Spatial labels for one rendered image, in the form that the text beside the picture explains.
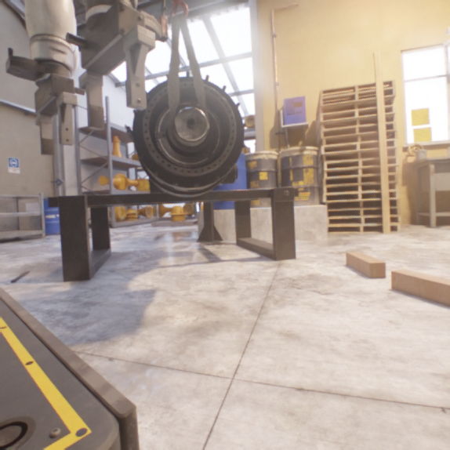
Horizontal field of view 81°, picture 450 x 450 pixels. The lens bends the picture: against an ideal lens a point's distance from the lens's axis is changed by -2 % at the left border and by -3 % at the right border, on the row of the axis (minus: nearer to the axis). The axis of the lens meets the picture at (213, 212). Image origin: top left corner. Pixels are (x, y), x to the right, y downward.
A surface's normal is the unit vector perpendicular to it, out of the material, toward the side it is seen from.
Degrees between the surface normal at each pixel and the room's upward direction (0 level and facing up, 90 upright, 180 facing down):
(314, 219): 90
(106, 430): 0
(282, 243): 90
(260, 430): 0
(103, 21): 90
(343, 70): 90
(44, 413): 0
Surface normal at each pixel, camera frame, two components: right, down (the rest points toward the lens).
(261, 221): -0.32, 0.04
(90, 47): -0.67, 0.05
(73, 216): 0.23, 0.01
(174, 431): -0.05, -1.00
